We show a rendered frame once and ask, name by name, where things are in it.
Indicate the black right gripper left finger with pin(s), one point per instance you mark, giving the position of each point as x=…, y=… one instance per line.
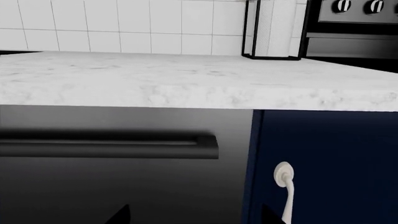
x=122, y=215

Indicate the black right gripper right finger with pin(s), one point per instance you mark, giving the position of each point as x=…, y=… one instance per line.
x=271, y=215

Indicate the stainless steel dishwasher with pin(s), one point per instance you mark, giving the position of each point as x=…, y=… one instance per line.
x=124, y=182

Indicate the navy blue cabinet door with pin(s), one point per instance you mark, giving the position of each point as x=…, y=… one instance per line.
x=329, y=168

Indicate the white marble countertop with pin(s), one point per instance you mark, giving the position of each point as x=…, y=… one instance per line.
x=174, y=79

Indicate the white paper towel roll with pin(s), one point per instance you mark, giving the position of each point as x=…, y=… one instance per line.
x=273, y=28

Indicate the stainless steel stove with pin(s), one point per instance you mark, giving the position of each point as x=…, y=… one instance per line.
x=351, y=32

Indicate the black and silver stove knob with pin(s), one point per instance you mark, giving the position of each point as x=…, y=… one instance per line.
x=341, y=5
x=374, y=6

